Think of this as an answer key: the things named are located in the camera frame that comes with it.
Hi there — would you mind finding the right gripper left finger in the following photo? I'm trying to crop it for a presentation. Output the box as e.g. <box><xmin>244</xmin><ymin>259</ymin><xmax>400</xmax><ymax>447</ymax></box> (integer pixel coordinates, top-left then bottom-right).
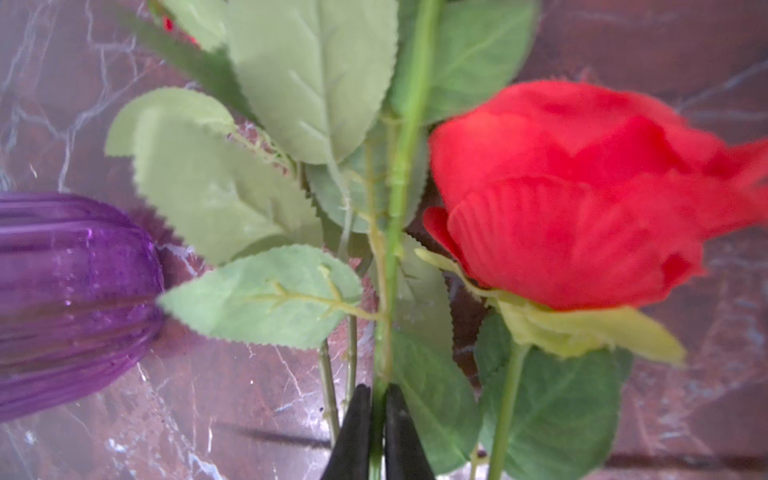
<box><xmin>321</xmin><ymin>384</ymin><xmax>372</xmax><ymax>480</ymax></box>

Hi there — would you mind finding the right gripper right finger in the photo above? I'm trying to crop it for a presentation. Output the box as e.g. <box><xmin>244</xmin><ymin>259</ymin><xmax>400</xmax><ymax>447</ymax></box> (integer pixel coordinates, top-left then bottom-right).
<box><xmin>384</xmin><ymin>384</ymin><xmax>435</xmax><ymax>480</ymax></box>

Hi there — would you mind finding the purple blue glass vase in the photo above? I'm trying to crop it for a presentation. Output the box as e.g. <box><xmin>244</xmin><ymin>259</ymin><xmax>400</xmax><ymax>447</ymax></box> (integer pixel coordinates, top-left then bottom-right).
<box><xmin>1</xmin><ymin>192</ymin><xmax>164</xmax><ymax>422</ymax></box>

